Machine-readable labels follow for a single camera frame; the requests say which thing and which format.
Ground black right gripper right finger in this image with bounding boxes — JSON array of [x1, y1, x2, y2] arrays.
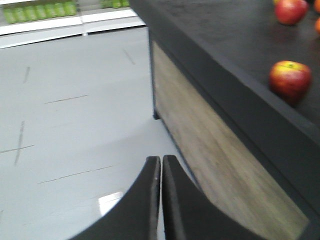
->
[[162, 155, 261, 240]]

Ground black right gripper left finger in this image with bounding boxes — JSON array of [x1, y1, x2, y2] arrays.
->
[[72, 156, 161, 240]]

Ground black wooden display stand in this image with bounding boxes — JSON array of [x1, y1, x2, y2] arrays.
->
[[130, 0, 320, 240]]

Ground red yellow apple near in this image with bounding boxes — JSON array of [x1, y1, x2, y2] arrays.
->
[[269, 60, 312, 107]]

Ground white supermarket shelf unit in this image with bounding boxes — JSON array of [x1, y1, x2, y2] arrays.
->
[[0, 0, 145, 49]]

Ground red apple front left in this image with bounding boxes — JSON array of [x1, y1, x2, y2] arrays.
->
[[274, 0, 309, 26]]

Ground small orange front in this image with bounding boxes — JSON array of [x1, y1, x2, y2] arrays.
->
[[314, 18, 320, 34]]

